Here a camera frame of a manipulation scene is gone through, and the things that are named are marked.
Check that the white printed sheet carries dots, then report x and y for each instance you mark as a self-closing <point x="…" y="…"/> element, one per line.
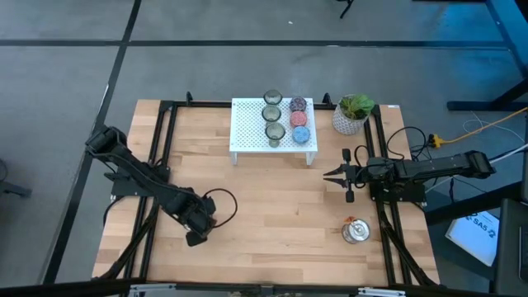
<point x="474" y="237"/>

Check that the silver metal bracket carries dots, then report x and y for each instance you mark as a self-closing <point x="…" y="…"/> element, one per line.
<point x="152" y="288"/>
<point x="381" y="293"/>

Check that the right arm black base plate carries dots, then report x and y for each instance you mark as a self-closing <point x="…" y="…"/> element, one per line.
<point x="412" y="194"/>

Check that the purple patterned candle tin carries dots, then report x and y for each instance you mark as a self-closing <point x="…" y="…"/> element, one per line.
<point x="298" y="104"/>

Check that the pink patterned candle tin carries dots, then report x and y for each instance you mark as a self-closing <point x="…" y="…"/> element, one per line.
<point x="298" y="119"/>

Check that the blue patterned candle tin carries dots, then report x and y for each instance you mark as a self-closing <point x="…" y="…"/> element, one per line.
<point x="301" y="134"/>

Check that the black aluminium table frame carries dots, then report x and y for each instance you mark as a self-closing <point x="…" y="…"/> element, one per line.
<point x="198" y="104"/>

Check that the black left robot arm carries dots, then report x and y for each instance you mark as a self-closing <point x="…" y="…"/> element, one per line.
<point x="136" y="177"/>

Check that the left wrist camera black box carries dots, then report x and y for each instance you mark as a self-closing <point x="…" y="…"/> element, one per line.
<point x="196" y="239"/>

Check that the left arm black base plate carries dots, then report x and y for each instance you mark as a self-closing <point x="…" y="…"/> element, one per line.
<point x="123" y="190"/>

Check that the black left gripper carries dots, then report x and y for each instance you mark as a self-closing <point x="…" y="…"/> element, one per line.
<point x="200" y="214"/>

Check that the black diagonal floor beam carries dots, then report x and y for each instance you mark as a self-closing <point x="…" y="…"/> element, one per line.
<point x="474" y="204"/>

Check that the white perforated metal shelf riser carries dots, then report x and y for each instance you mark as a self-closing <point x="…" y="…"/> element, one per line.
<point x="247" y="123"/>

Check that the dark grey case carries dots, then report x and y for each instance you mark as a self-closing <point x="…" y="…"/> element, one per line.
<point x="511" y="247"/>

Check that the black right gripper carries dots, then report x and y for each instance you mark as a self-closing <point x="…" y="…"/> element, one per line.
<point x="361" y="173"/>

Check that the black tripod leg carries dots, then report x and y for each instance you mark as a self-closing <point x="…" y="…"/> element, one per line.
<point x="346" y="9"/>

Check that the ribbed clear glass candle holder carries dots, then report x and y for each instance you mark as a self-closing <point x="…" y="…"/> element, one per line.
<point x="275" y="132"/>
<point x="273" y="97"/>
<point x="271" y="114"/>

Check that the black camera mount crossbar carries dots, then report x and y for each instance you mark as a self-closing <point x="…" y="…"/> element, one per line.
<point x="82" y="288"/>

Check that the green plant in white pot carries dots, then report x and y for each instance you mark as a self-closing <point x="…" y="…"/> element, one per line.
<point x="352" y="113"/>

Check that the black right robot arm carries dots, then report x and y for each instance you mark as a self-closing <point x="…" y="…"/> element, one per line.
<point x="433" y="167"/>

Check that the black-framed blue desk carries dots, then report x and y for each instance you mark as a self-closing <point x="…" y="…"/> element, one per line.
<point x="474" y="106"/>

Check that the small white sticker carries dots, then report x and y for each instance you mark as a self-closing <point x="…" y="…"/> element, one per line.
<point x="392" y="106"/>

